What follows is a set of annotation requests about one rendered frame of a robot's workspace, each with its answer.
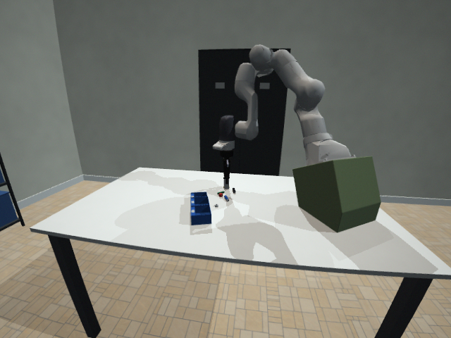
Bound blue rack of labelled bins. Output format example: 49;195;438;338
191;192;211;225

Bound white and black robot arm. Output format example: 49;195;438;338
213;44;356;166

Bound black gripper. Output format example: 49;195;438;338
220;149;233;189

